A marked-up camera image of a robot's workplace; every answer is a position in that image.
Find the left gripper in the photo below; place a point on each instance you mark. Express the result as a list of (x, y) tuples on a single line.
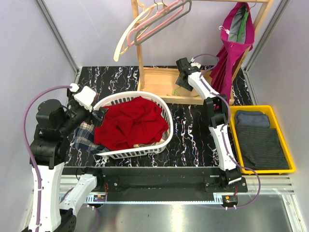
[(97, 119)]

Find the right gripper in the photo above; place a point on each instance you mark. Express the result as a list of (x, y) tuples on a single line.
[(180, 83)]

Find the yellow-green hanger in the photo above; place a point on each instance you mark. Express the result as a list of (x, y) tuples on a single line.
[(176, 91)]

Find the navy plaid skirt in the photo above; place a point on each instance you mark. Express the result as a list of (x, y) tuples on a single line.
[(84, 139)]

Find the white plastic laundry basket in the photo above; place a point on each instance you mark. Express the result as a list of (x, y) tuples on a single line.
[(125, 97)]

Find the red dress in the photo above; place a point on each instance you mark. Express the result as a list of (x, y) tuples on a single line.
[(137, 121)]

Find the pastel floral skirt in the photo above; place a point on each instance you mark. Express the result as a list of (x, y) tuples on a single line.
[(165, 135)]

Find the pink plastic hanger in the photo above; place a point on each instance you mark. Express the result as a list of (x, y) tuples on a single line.
[(136, 33)]

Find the grey wire hanger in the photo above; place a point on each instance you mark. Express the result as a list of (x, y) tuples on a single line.
[(171, 13)]

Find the cream plastic hanger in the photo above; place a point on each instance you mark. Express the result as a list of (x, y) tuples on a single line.
[(139, 21)]

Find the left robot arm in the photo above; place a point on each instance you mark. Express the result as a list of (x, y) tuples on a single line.
[(48, 149)]

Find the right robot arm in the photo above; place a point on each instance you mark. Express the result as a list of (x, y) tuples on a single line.
[(216, 116)]

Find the green hanger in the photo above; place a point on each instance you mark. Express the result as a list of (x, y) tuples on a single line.
[(243, 16)]

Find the magenta dress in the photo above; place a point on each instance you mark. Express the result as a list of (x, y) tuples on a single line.
[(231, 50)]

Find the folded dark clothes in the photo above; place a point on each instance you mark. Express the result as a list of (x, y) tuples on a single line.
[(259, 143)]

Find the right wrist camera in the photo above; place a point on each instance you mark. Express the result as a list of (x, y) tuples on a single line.
[(195, 64)]

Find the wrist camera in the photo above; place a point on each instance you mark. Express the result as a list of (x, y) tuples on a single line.
[(195, 64), (85, 96)]

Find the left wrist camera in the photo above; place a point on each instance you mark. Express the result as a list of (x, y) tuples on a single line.
[(85, 96)]

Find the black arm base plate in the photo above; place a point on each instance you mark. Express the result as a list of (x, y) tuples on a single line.
[(160, 185)]

